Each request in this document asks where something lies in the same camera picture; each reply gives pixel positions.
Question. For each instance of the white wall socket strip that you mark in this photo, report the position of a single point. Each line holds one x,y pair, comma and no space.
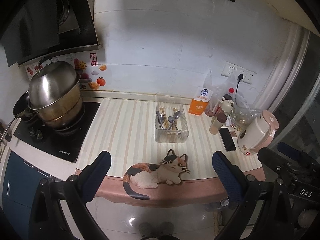
231,68

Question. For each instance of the steel spoon on cat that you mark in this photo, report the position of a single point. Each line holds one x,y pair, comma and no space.
160,119

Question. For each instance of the small black saucepan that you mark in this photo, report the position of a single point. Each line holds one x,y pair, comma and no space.
21,110

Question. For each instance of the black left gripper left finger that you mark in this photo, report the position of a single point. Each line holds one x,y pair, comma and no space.
92,176

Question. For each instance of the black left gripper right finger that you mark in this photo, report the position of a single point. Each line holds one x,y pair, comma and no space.
231,177

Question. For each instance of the beige drink bottle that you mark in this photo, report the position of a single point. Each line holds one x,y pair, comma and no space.
218,122

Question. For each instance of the clear plastic bag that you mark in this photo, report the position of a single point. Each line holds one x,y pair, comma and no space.
242,113

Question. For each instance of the stacked steel pots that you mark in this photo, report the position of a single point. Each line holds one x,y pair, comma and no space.
54,94

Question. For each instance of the black smartphone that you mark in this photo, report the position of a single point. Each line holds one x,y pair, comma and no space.
227,139

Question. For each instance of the yellow banded wooden chopstick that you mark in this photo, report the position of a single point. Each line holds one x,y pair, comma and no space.
164,120

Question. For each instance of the clear plastic utensil bin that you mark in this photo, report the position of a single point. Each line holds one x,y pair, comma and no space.
171,103

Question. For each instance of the small steel spoon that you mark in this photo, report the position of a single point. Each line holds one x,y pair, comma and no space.
171,120

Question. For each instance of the orange white carton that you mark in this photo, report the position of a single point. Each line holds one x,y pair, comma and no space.
200,101

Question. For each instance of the large steel spoon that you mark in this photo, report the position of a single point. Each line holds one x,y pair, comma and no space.
176,115

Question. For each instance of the black range hood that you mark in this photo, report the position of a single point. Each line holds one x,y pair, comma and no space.
49,27

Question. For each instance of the red cap soda bottle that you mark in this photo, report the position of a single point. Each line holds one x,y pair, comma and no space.
227,99

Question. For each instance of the striped cat table mat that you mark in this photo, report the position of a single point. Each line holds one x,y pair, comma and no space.
126,129

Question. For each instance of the black induction cooktop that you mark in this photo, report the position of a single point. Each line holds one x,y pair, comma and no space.
64,142

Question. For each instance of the pink white electric kettle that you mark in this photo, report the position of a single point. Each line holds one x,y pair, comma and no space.
258,134

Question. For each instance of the blue cabinet door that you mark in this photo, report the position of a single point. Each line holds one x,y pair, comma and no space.
21,180

